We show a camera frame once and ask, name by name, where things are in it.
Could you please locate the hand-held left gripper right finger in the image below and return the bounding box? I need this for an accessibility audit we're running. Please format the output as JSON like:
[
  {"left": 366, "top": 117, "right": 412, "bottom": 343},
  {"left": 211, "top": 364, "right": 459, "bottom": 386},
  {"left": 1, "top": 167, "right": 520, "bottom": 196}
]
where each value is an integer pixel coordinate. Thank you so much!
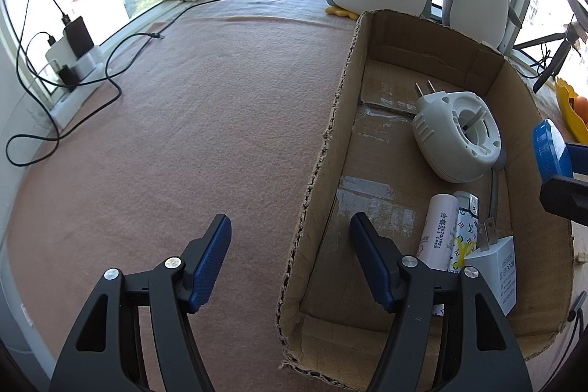
[{"left": 350, "top": 212, "right": 534, "bottom": 392}]

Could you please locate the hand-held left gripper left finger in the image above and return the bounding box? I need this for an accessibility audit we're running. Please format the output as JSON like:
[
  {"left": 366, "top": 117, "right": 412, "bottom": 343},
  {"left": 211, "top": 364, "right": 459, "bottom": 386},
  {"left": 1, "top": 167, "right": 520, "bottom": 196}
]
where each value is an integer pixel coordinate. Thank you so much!
[{"left": 48, "top": 214, "right": 233, "bottom": 392}]

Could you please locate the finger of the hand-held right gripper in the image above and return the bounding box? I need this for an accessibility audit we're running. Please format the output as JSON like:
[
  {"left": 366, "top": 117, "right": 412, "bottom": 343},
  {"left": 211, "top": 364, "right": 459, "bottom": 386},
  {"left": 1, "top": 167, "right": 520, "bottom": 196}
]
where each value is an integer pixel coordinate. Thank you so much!
[{"left": 539, "top": 143, "right": 588, "bottom": 228}]

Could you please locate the white plastic bottle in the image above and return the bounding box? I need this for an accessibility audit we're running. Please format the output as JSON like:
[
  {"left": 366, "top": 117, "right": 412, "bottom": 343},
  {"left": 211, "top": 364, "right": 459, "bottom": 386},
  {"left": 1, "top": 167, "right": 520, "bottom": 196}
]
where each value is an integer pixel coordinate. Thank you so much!
[{"left": 416, "top": 193, "right": 460, "bottom": 273}]

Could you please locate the grey spoon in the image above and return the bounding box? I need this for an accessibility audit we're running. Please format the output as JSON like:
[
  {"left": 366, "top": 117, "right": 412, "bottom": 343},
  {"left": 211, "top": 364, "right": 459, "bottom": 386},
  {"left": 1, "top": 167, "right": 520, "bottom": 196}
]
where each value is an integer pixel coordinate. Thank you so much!
[{"left": 487, "top": 144, "right": 508, "bottom": 223}]

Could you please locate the white patterned lighter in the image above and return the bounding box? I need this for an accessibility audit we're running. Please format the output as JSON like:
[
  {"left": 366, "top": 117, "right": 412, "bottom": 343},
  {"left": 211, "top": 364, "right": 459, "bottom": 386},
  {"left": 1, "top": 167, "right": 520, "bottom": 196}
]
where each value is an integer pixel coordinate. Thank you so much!
[{"left": 445, "top": 191, "right": 481, "bottom": 274}]

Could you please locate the cardboard box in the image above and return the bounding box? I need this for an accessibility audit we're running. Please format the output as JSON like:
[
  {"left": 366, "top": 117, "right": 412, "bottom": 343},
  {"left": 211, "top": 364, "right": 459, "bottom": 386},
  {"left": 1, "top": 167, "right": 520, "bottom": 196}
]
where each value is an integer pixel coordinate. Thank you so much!
[{"left": 276, "top": 8, "right": 575, "bottom": 392}]

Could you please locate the white USB charger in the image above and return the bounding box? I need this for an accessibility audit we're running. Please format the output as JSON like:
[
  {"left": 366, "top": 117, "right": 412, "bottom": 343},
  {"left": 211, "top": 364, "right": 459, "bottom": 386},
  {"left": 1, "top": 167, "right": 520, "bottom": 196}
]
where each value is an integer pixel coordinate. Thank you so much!
[{"left": 462, "top": 221, "right": 517, "bottom": 317}]

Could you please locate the yellow leaf-shaped tray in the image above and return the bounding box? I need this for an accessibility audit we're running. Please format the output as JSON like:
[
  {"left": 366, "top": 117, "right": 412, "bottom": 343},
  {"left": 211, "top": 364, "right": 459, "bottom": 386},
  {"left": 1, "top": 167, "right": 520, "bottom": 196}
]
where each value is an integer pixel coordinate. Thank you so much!
[{"left": 553, "top": 76, "right": 588, "bottom": 145}]

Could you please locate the black tripod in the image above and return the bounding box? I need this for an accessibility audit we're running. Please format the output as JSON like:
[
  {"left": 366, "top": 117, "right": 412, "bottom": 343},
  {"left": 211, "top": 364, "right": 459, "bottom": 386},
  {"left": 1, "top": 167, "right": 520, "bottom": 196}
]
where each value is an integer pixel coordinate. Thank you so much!
[{"left": 512, "top": 22, "right": 588, "bottom": 94}]

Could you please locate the white plug-in mosquito repeller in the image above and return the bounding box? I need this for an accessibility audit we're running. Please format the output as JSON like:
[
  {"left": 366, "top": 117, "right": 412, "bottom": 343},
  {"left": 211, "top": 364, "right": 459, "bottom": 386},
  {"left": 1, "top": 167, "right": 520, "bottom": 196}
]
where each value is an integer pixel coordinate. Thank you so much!
[{"left": 412, "top": 82, "right": 502, "bottom": 184}]

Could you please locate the beige felt mat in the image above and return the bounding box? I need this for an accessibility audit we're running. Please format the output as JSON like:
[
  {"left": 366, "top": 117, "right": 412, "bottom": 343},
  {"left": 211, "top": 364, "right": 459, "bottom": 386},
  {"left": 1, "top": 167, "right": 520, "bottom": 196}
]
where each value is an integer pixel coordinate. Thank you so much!
[{"left": 7, "top": 0, "right": 363, "bottom": 392}]

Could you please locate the white power strip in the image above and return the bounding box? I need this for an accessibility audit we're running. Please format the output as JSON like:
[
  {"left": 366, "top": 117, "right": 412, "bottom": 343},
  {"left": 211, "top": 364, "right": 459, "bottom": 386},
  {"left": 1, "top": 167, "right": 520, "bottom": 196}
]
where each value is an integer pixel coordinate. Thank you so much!
[{"left": 45, "top": 45, "right": 105, "bottom": 94}]

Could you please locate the black charger plug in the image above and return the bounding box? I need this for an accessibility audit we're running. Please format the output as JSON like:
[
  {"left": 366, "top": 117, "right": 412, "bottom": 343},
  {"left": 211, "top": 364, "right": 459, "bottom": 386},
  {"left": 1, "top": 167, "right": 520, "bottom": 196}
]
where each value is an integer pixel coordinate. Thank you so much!
[{"left": 57, "top": 64, "right": 81, "bottom": 92}]

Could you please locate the black power bank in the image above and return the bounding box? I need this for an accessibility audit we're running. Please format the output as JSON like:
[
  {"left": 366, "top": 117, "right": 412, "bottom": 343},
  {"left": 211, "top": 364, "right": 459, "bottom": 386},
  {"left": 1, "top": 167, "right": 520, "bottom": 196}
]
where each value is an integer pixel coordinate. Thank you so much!
[{"left": 63, "top": 16, "right": 96, "bottom": 57}]

